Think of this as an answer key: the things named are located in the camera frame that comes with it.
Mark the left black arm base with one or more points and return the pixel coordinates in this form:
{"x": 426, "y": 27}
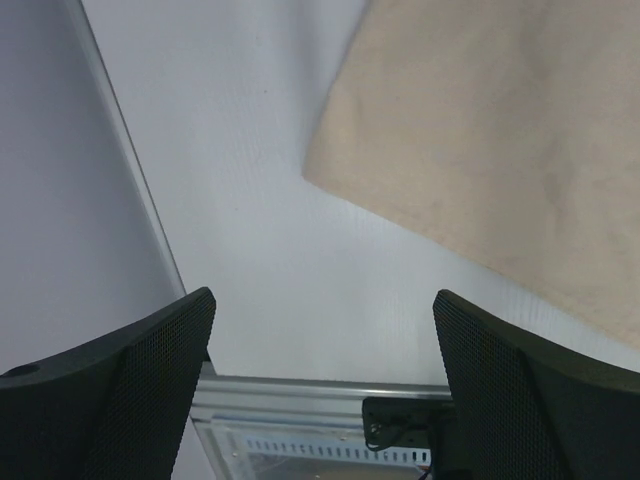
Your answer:
{"x": 404, "y": 422}

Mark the slotted grey cable duct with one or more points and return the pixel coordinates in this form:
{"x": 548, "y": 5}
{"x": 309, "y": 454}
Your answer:
{"x": 351, "y": 450}

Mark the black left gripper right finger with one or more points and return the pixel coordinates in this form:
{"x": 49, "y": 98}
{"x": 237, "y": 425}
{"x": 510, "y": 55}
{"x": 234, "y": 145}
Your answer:
{"x": 529, "y": 408}

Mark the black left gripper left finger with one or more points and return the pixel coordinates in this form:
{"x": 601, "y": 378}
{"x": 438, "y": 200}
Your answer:
{"x": 112, "y": 408}

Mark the left aluminium frame post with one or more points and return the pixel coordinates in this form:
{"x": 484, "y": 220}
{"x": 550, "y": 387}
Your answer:
{"x": 112, "y": 105}

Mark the beige cloth mat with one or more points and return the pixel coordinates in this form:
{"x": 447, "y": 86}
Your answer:
{"x": 506, "y": 131}

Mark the aluminium front rail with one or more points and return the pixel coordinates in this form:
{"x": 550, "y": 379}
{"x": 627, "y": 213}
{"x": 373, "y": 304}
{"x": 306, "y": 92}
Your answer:
{"x": 313, "y": 404}

